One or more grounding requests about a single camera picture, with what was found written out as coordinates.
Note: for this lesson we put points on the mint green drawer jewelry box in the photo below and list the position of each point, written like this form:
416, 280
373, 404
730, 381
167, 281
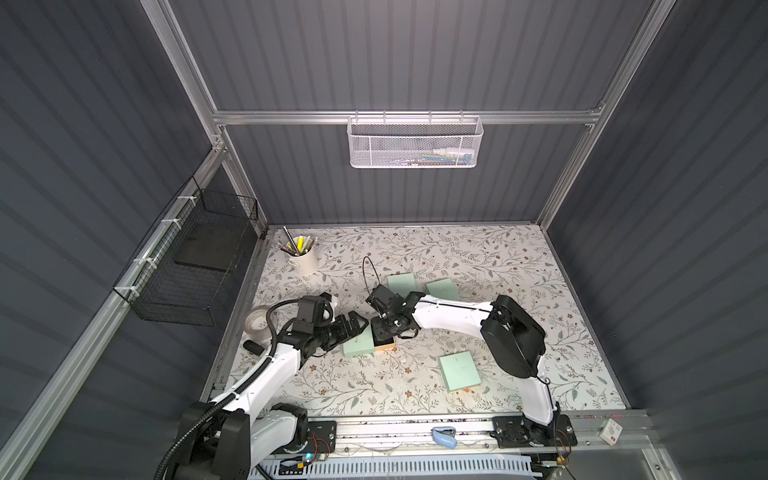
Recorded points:
459, 371
364, 344

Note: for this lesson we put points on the white small card box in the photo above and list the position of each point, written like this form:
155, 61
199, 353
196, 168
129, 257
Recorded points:
611, 432

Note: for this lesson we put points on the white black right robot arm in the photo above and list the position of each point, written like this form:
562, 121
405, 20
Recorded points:
516, 342

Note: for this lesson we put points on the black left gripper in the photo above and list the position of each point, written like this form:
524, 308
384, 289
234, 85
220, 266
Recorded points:
341, 327

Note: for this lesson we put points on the black marker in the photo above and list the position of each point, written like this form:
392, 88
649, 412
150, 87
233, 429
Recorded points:
253, 347

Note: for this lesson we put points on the black wire mesh basket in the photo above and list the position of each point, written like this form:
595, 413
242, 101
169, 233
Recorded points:
193, 270

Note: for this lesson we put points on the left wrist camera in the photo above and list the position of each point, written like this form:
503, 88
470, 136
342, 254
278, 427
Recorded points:
315, 311

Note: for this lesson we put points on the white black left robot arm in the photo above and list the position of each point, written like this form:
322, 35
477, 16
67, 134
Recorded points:
228, 437

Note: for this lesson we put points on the white pen cup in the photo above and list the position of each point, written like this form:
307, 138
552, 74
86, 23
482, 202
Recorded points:
305, 264

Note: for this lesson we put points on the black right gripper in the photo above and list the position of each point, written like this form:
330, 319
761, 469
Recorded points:
385, 303

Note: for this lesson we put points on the white wire mesh basket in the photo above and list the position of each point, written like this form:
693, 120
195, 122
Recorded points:
415, 142

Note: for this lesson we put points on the white tape roll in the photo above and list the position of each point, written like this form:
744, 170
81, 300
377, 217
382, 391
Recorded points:
255, 325

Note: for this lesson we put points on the blue stapler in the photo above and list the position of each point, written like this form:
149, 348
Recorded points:
444, 436

